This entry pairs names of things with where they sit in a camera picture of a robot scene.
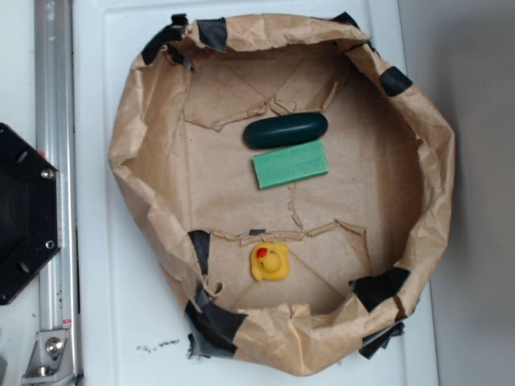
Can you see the yellow rubber duck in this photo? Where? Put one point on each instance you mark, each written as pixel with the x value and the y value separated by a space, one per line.
pixel 269 261

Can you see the dark green oval object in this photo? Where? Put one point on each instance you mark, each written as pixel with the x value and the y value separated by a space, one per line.
pixel 288 130

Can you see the light green foam block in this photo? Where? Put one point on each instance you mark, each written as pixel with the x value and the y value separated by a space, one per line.
pixel 290 164

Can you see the brown paper bin liner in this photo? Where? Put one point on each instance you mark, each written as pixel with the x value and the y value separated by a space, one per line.
pixel 364 238

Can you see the metal corner bracket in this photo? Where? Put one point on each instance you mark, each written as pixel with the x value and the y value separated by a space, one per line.
pixel 51 358

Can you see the aluminium extrusion rail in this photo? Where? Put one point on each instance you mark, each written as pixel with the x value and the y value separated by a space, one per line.
pixel 59 299

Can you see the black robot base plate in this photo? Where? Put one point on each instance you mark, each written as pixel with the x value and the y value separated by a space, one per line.
pixel 30 234

